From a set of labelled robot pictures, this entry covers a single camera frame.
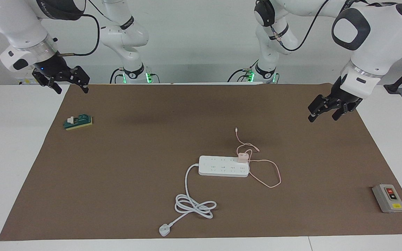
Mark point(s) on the white box with yellow label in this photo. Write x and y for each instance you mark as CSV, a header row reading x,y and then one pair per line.
x,y
26,81

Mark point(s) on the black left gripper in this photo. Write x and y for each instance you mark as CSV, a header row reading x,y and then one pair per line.
x,y
342,96

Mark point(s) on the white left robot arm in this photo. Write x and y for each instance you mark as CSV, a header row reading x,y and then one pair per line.
x,y
372,42

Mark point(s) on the brown table mat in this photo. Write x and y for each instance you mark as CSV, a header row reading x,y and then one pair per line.
x,y
117,209

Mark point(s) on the white power strip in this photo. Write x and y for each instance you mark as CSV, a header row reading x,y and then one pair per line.
x,y
218,167

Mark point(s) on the grey on-off switch box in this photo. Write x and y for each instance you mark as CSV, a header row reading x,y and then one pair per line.
x,y
387,198

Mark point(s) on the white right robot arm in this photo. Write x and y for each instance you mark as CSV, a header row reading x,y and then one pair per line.
x,y
16,24

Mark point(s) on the pink charger block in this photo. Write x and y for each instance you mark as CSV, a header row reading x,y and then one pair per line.
x,y
242,158

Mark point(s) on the green knife switch block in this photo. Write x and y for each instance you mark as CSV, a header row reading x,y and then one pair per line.
x,y
80,122

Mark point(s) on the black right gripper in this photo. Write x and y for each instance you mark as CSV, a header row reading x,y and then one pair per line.
x,y
56,69

